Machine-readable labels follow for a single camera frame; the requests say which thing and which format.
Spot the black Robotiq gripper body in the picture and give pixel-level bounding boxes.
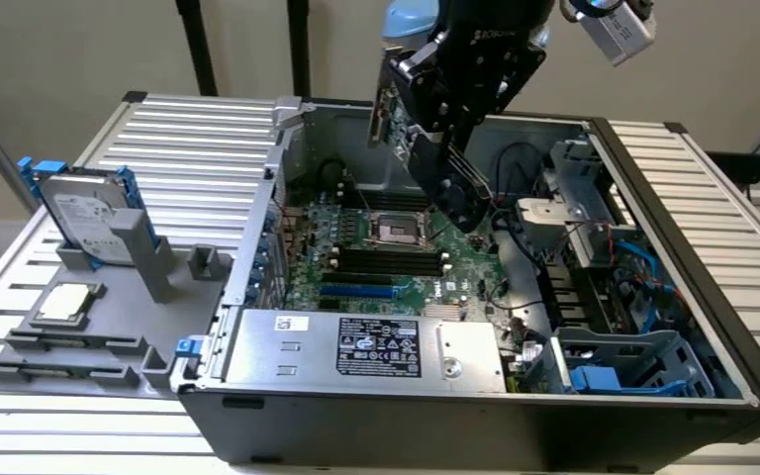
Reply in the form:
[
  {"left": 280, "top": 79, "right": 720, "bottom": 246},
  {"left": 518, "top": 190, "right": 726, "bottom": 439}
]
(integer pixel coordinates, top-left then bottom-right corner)
[{"left": 431, "top": 0, "right": 558, "bottom": 75}]

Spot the graphics card with black shroud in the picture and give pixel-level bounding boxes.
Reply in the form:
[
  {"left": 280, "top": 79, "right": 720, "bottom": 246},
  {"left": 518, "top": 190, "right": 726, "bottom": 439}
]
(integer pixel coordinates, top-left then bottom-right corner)
[{"left": 366, "top": 47, "right": 495, "bottom": 235}]

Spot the black RAM slot bank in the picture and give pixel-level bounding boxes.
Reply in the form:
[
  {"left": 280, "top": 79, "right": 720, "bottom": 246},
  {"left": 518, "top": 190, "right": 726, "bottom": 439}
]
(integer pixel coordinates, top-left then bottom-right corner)
[
  {"left": 338, "top": 186, "right": 433, "bottom": 210},
  {"left": 330, "top": 245, "right": 453, "bottom": 279}
]

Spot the blue expansion slot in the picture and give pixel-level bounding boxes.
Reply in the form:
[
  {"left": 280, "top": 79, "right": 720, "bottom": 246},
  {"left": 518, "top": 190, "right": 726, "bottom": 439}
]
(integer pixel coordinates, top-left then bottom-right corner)
[{"left": 318, "top": 282, "right": 401, "bottom": 302}]

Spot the black expansion slot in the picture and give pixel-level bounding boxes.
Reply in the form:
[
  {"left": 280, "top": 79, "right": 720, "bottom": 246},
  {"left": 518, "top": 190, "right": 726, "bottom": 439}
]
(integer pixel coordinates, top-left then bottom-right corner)
[{"left": 318, "top": 298, "right": 397, "bottom": 312}]

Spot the black stand pole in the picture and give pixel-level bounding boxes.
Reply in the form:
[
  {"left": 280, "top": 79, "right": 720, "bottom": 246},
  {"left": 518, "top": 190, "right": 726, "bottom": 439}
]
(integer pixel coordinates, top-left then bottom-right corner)
[
  {"left": 179, "top": 0, "right": 222, "bottom": 98},
  {"left": 286, "top": 0, "right": 315, "bottom": 98}
]

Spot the CPU socket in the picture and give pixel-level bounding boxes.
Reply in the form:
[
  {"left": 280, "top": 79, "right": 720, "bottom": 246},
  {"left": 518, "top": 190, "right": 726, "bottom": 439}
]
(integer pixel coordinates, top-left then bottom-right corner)
[{"left": 361, "top": 209, "right": 441, "bottom": 249}]

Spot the green motherboard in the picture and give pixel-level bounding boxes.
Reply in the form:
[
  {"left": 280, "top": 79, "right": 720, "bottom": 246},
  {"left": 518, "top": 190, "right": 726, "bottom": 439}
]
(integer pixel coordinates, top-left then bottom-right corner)
[{"left": 279, "top": 187, "right": 535, "bottom": 342}]

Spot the black box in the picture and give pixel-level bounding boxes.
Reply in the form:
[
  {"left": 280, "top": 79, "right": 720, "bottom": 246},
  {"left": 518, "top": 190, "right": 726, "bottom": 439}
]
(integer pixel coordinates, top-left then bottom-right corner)
[{"left": 705, "top": 150, "right": 760, "bottom": 187}]

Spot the silver power supply unit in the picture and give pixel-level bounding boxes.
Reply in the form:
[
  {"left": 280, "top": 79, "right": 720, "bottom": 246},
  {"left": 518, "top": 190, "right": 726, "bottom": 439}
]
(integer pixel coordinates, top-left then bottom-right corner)
[{"left": 220, "top": 309, "right": 511, "bottom": 396}]

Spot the grey disk bay cage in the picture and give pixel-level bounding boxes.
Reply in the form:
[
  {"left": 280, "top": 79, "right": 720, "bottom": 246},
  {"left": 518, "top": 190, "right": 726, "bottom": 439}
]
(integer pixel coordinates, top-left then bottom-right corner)
[{"left": 538, "top": 325, "right": 713, "bottom": 399}]

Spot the blue disk bay latch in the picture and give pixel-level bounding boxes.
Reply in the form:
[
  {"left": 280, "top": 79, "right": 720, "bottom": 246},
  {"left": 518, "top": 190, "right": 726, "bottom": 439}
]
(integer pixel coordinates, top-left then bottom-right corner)
[{"left": 569, "top": 364, "right": 621, "bottom": 396}]

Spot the blue case latch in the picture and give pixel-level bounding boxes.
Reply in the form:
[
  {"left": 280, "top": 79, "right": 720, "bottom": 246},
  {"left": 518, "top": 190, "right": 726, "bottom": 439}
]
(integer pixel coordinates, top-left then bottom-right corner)
[{"left": 178, "top": 334, "right": 207, "bottom": 371}]

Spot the black open PC case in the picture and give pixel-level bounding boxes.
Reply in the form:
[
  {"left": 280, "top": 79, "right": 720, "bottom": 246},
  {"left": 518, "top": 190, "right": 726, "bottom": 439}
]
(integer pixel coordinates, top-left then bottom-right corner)
[{"left": 175, "top": 96, "right": 760, "bottom": 466}]

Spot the silver CPU chip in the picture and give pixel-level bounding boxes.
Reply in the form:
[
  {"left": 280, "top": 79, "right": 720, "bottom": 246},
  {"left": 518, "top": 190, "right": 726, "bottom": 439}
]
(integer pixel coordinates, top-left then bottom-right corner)
[{"left": 31, "top": 282, "right": 108, "bottom": 329}]

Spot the grey parts rack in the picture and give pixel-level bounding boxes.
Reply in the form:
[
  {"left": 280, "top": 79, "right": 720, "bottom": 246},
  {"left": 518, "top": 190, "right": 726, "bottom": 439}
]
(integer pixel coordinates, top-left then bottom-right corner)
[{"left": 0, "top": 207, "right": 238, "bottom": 398}]

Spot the black wire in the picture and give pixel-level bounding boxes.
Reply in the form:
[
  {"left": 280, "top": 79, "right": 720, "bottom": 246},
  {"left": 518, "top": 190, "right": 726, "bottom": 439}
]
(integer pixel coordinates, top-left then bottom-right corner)
[{"left": 490, "top": 142, "right": 549, "bottom": 200}]

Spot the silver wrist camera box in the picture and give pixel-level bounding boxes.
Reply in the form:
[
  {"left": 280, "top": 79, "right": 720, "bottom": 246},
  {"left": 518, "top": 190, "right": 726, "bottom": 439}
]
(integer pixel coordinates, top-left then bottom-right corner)
[{"left": 563, "top": 0, "right": 659, "bottom": 68}]

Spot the silver metal drive bracket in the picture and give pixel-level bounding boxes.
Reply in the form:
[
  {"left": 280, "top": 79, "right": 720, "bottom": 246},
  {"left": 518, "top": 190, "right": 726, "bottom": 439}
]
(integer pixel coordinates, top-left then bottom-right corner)
[{"left": 514, "top": 140, "right": 641, "bottom": 271}]

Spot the blue data wire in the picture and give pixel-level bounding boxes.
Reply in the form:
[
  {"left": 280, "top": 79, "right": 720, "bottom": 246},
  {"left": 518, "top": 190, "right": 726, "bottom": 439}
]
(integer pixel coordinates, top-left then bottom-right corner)
[{"left": 615, "top": 236, "right": 681, "bottom": 321}]

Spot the hard disk with blue bracket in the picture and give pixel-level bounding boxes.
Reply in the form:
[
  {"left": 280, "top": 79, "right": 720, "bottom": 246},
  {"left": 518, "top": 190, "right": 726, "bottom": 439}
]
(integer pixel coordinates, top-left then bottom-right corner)
[{"left": 19, "top": 156, "right": 159, "bottom": 272}]

